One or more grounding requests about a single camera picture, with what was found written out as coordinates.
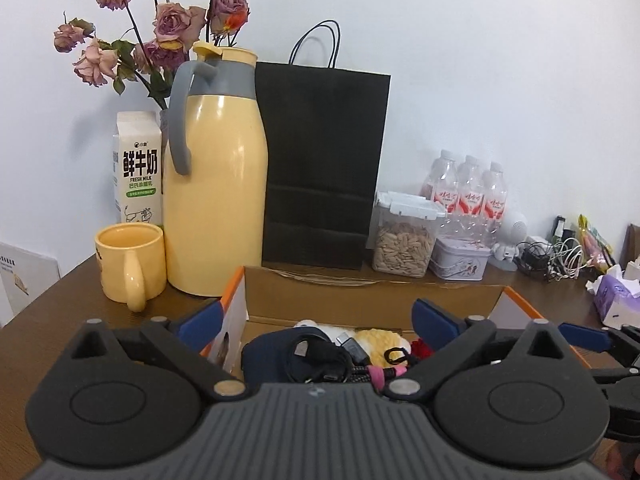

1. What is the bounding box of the clear seed container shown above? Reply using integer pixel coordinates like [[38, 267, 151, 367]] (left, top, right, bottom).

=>
[[371, 191, 446, 279]]

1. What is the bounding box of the purple tissue pack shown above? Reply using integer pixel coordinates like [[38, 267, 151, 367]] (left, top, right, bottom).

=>
[[586, 264, 640, 331]]

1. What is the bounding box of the black paper bag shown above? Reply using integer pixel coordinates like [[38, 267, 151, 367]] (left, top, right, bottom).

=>
[[255, 20, 392, 271]]

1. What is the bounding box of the pink small item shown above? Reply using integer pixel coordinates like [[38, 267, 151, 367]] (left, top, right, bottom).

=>
[[367, 364, 408, 389]]

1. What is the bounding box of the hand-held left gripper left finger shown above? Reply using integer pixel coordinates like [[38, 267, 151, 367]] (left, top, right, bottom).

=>
[[69, 299, 251, 404]]

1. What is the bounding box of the red cardboard box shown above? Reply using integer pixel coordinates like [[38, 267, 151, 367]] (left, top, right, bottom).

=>
[[202, 266, 597, 386]]

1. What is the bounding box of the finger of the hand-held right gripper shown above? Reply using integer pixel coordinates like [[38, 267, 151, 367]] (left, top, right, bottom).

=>
[[557, 324, 640, 356]]

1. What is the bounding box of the brown phone stand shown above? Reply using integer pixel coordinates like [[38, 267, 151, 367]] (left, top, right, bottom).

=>
[[625, 224, 640, 267]]

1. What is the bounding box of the printed white tin box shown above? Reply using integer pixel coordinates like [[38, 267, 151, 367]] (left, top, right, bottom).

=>
[[430, 235, 491, 281]]

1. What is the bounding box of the black hair loop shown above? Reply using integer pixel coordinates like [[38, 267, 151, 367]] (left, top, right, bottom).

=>
[[383, 347, 414, 367]]

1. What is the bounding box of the white booklet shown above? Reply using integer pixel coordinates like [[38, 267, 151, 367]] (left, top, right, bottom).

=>
[[0, 241, 61, 327]]

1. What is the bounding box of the water bottle red label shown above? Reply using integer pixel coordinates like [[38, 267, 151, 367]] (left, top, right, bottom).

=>
[[420, 149, 459, 241], [480, 161, 509, 243], [456, 155, 484, 241]]

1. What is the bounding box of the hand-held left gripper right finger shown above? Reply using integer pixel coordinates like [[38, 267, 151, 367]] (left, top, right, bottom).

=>
[[382, 299, 572, 404]]

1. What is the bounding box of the white cable tangle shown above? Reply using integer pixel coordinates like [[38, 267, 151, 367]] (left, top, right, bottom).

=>
[[547, 237, 587, 281]]

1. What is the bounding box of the yellow green snack packet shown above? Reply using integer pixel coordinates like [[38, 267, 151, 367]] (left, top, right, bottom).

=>
[[577, 214, 617, 269]]

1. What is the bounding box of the yellow mug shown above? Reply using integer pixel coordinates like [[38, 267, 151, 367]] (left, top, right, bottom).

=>
[[95, 223, 167, 312]]

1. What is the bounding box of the grey pink vase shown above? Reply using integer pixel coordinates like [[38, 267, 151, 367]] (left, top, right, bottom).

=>
[[158, 108, 173, 161]]

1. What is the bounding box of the yellow thermos jug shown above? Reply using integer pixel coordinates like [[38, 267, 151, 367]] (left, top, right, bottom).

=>
[[166, 41, 269, 297]]

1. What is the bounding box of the black cable coil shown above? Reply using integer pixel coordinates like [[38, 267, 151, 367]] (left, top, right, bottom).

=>
[[287, 327, 354, 385]]

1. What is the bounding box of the yellow white plush toy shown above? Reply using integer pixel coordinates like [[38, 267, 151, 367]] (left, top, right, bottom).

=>
[[292, 319, 416, 368]]

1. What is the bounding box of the white milk carton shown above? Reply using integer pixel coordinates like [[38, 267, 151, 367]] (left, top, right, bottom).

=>
[[114, 111, 165, 228]]

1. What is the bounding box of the white small fan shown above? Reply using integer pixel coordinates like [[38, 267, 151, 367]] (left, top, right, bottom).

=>
[[487, 211, 529, 272]]

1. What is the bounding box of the black cable bundle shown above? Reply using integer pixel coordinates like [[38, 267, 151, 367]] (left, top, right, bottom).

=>
[[515, 242, 556, 279]]

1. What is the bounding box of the dried pink rose bouquet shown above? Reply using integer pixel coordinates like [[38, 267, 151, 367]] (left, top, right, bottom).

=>
[[54, 0, 250, 111]]

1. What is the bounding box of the navy zip pouch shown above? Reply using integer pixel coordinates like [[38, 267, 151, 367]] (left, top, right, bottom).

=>
[[241, 329, 307, 385]]

